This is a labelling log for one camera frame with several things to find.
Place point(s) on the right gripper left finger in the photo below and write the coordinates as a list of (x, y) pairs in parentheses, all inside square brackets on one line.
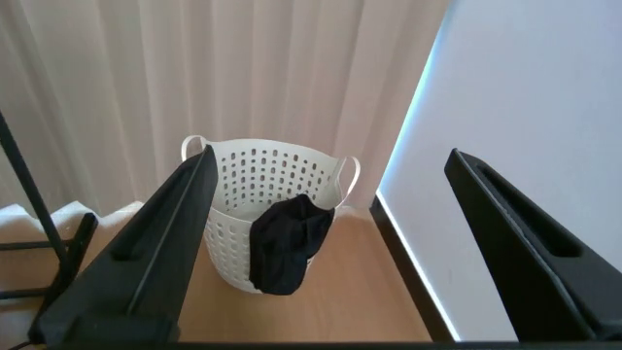
[(141, 277)]

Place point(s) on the black clothes rack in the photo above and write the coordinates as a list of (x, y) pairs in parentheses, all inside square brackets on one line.
[(29, 185)]

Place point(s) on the white laundry basket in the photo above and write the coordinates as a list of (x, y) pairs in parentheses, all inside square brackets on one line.
[(272, 170)]

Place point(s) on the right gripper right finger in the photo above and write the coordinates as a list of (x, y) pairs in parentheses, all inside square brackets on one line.
[(525, 272)]

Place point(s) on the black garment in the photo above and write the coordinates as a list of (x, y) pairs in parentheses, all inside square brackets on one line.
[(282, 248)]

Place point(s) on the beige curtain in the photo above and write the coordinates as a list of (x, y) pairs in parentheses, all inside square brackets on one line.
[(218, 63)]

